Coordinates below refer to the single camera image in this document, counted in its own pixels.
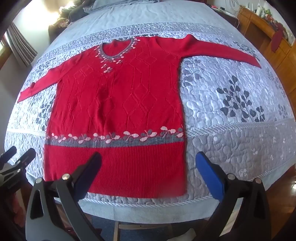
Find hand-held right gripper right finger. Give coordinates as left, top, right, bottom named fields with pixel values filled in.
left=195, top=152, right=272, bottom=241

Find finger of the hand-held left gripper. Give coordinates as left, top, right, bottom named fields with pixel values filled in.
left=0, top=146, right=17, bottom=166
left=9, top=148, right=36, bottom=173

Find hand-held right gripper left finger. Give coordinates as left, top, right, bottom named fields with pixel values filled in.
left=25, top=152, right=105, bottom=241

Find red knit sweater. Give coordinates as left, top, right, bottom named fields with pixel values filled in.
left=17, top=35, right=262, bottom=200

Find dark clothes pile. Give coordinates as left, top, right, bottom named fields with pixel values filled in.
left=50, top=2, right=93, bottom=30

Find grey quilted bedspread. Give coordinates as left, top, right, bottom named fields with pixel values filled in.
left=5, top=0, right=296, bottom=223

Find wooden framed window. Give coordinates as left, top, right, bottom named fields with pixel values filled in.
left=0, top=35, right=11, bottom=67

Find grey curtain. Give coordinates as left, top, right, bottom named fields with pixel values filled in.
left=5, top=23, right=38, bottom=67

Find dark wooden nightstand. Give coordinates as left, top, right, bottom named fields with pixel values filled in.
left=48, top=22, right=70, bottom=43

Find dark red hanging cloth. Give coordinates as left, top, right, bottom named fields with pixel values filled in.
left=271, top=29, right=284, bottom=53

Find wooden desk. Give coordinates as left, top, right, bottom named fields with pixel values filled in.
left=237, top=7, right=296, bottom=77

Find grey pillow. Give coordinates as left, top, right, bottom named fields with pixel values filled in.
left=83, top=0, right=144, bottom=15

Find wooden bed frame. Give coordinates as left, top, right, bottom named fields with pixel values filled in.
left=111, top=220, right=176, bottom=241

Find white wall cables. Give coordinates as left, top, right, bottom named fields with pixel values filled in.
left=228, top=0, right=241, bottom=17

